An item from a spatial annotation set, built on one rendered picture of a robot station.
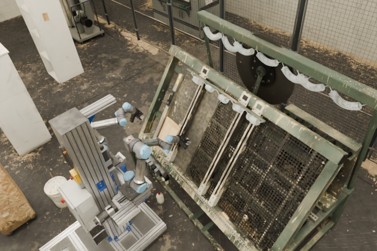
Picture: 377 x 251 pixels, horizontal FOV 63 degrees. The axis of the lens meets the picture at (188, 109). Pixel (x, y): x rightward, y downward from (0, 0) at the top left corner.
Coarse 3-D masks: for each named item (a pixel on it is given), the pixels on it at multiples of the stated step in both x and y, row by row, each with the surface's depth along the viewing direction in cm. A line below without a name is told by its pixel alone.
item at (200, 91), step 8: (200, 72) 323; (208, 72) 316; (208, 80) 325; (200, 88) 327; (200, 96) 331; (192, 104) 336; (192, 112) 337; (184, 120) 342; (184, 128) 342; (176, 144) 349; (176, 152) 356; (168, 160) 357
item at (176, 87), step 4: (180, 80) 355; (176, 84) 358; (180, 84) 358; (176, 88) 358; (176, 92) 361; (172, 100) 364; (168, 108) 367; (164, 112) 370; (168, 112) 370; (164, 116) 370; (160, 120) 375; (164, 120) 374; (160, 124) 374; (160, 128) 377; (156, 132) 380; (156, 136) 379
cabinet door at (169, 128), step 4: (168, 120) 368; (172, 120) 364; (164, 124) 373; (168, 124) 368; (172, 124) 363; (176, 124) 358; (164, 128) 372; (168, 128) 368; (172, 128) 363; (176, 128) 358; (160, 132) 377; (164, 132) 372; (168, 132) 367; (172, 132) 363; (176, 132) 358; (160, 136) 377; (164, 136) 372; (164, 140) 372; (160, 148) 376
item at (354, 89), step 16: (208, 16) 347; (224, 32) 333; (240, 32) 314; (208, 48) 392; (256, 48) 304; (272, 48) 288; (288, 64) 280; (304, 64) 265; (320, 64) 262; (256, 80) 329; (320, 80) 259; (336, 80) 246; (352, 80) 243; (352, 96) 241; (368, 96) 230; (368, 128) 253; (368, 144) 263; (352, 176) 305
